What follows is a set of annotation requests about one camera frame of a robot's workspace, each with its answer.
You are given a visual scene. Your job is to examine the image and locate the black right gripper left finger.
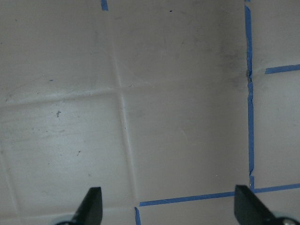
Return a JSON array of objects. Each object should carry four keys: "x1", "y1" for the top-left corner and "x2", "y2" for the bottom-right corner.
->
[{"x1": 57, "y1": 187, "x2": 103, "y2": 225}]

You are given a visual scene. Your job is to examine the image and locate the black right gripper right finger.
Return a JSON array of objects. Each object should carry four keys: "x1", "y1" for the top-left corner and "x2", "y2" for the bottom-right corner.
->
[{"x1": 234, "y1": 185, "x2": 300, "y2": 225}]

